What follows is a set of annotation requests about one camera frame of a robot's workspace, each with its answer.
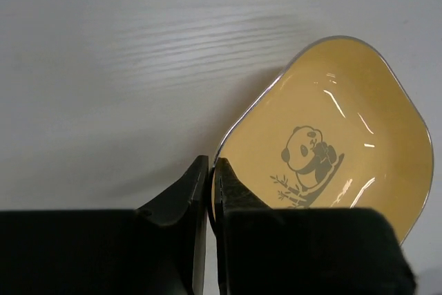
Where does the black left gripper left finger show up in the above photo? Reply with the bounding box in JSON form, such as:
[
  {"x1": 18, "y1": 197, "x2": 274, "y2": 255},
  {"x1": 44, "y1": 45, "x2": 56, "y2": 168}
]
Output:
[{"x1": 1, "y1": 155, "x2": 209, "y2": 294}]

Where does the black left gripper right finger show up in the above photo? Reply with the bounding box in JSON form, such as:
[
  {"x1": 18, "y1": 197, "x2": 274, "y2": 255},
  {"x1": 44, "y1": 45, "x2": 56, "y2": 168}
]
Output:
[{"x1": 213, "y1": 158, "x2": 417, "y2": 294}]

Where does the yellow plate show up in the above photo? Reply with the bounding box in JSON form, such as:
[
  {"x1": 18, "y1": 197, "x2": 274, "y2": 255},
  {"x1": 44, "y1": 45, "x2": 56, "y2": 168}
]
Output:
[{"x1": 213, "y1": 36, "x2": 434, "y2": 240}]

